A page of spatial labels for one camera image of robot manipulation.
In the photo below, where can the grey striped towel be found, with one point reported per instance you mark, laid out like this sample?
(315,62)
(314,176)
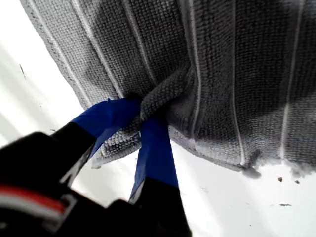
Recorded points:
(222,74)

